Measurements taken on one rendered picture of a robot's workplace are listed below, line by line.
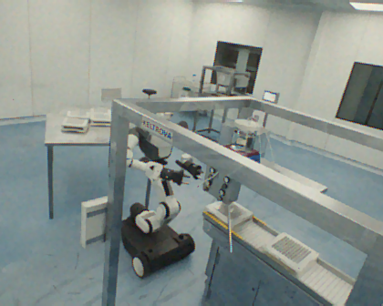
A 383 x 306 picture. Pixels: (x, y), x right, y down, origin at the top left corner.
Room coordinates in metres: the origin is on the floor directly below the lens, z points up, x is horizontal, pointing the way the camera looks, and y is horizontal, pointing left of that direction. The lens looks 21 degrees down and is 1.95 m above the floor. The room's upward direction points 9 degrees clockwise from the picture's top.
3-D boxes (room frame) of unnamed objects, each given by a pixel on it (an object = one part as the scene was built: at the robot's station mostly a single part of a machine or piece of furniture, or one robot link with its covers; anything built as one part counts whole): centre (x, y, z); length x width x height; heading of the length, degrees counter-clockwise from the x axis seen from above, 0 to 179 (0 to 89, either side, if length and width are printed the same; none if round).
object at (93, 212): (1.29, 0.43, 0.97); 0.17 x 0.06 x 0.26; 136
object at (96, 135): (3.38, 1.20, 0.84); 1.50 x 1.10 x 0.04; 27
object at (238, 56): (7.84, -0.73, 1.43); 1.32 x 0.01 x 1.11; 54
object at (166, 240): (2.31, 0.26, 0.19); 0.64 x 0.52 x 0.33; 46
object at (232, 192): (1.68, -0.22, 1.14); 0.22 x 0.11 x 0.20; 46
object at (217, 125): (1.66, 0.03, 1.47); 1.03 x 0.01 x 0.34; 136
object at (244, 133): (1.73, -0.30, 1.46); 0.15 x 0.15 x 0.19
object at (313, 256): (1.42, -0.67, 0.89); 0.25 x 0.24 x 0.02; 136
